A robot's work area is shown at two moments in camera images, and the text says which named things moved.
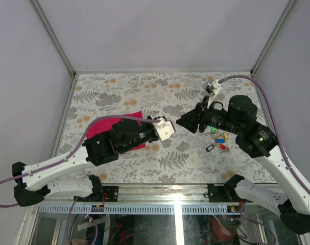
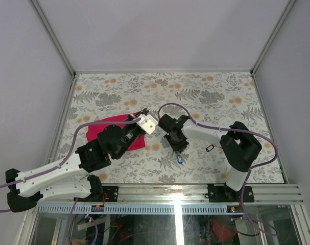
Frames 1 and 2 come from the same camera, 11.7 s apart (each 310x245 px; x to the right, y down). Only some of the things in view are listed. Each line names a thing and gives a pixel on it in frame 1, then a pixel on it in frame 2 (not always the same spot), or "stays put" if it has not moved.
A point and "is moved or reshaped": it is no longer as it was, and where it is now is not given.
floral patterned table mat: (187, 155) stays put
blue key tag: (220, 140) is moved or reshaped
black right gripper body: (211, 116) to (177, 145)
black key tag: (209, 148) stays put
